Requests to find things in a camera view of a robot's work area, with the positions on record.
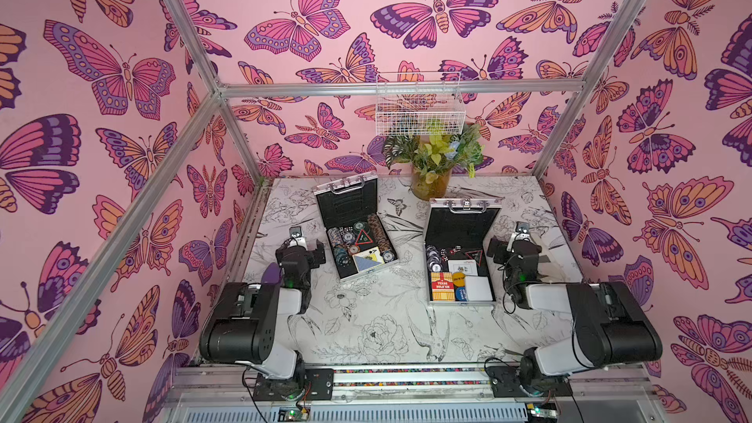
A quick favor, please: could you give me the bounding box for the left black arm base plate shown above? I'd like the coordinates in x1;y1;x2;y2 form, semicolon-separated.
253;368;334;401

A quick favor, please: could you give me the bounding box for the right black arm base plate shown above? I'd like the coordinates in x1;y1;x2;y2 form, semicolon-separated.
485;362;573;398

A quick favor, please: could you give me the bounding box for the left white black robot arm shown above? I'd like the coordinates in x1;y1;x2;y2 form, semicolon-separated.
199;226;326;386

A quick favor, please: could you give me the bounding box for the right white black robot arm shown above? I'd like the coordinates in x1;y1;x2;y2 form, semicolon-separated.
487;223;663;387

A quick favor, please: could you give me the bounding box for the white card box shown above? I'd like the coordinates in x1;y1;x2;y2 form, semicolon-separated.
465;276;495;302

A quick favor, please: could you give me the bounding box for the yellow blue card deck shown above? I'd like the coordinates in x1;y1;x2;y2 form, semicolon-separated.
352;247;385;272

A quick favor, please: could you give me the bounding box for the aluminium front rail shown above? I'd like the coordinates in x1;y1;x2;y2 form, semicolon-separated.
168;362;654;403

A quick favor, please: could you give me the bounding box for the white wire basket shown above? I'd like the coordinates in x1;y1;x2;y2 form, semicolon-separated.
373;80;466;136

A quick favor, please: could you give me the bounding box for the orange playing card box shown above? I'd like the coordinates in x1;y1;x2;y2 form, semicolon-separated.
430;272;456;303

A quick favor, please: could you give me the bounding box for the black orange chip stack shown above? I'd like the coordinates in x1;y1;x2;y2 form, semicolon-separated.
367;213;396;259

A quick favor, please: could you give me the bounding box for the purple egg-shaped object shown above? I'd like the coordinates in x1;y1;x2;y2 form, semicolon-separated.
260;262;284;285

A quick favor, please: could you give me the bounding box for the potted green plant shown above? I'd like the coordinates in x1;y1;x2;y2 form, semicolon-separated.
382;119;485;201

